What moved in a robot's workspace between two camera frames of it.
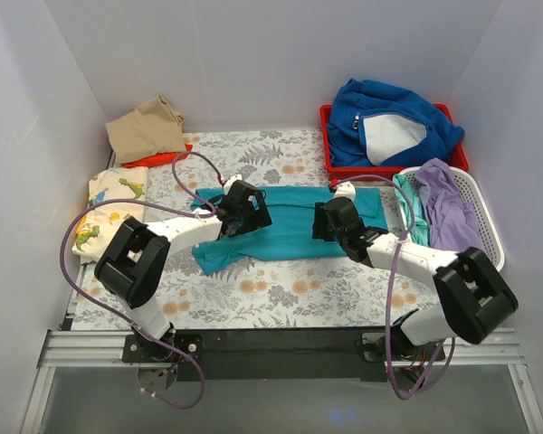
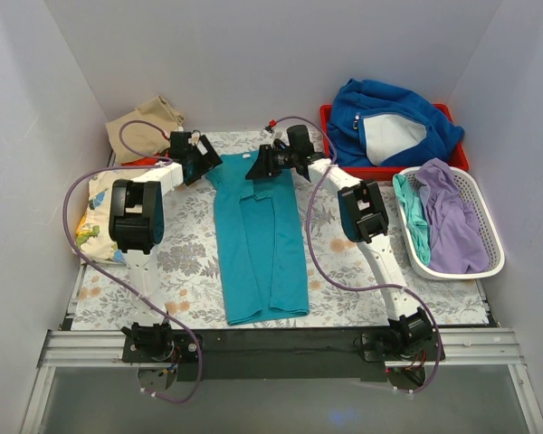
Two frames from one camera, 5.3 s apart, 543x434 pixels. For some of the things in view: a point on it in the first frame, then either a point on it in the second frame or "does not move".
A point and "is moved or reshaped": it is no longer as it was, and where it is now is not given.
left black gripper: [257, 209] to [199, 159]
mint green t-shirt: [416, 203] does not move
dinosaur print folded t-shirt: [100, 224] does not move
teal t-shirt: [290, 231] is moved or reshaped
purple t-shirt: [453, 223] does not move
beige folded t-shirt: [152, 127] does not move
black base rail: [282, 354] does not move
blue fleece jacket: [374, 126] does not move
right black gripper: [322, 221] to [271, 160]
